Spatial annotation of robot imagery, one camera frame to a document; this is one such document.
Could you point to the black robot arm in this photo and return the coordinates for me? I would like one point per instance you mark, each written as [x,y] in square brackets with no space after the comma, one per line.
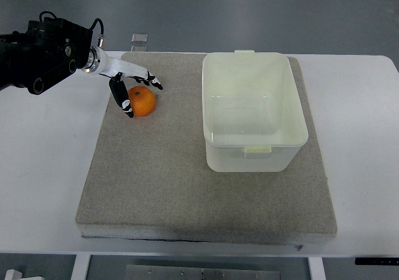
[51,50]

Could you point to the orange fruit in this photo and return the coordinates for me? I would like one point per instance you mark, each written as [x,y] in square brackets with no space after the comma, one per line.
[142,100]

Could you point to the grey metal plate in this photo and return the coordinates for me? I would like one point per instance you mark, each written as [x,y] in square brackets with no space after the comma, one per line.
[170,272]

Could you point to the grey foam mat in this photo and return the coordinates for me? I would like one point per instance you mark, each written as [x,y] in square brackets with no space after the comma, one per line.
[149,178]

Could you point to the white table frame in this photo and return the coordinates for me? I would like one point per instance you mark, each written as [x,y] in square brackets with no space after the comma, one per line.
[82,261]

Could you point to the black table control panel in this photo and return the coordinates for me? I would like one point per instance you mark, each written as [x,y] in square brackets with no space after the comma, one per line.
[378,261]

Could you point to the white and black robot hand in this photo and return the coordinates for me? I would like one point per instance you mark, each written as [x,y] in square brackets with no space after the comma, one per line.
[99,63]

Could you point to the clear plastic floor piece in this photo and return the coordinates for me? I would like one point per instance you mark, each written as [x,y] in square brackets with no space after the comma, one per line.
[139,42]

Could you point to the white plastic box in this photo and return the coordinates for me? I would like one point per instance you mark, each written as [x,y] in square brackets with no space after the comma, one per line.
[253,119]

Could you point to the white object on floor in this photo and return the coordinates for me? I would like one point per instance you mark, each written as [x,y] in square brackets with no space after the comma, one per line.
[13,274]

